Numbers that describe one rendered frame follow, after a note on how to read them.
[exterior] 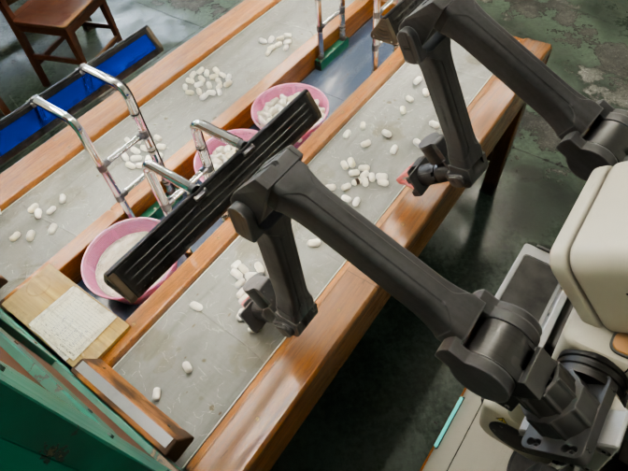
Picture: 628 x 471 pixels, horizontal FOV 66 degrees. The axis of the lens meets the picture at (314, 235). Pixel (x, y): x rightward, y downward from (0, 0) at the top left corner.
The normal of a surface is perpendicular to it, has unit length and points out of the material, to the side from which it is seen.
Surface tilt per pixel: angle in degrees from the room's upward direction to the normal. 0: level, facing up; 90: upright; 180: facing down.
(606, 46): 0
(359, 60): 0
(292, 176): 19
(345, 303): 0
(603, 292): 90
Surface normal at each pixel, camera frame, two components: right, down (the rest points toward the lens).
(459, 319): 0.19, -0.40
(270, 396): -0.07, -0.59
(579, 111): 0.11, -0.20
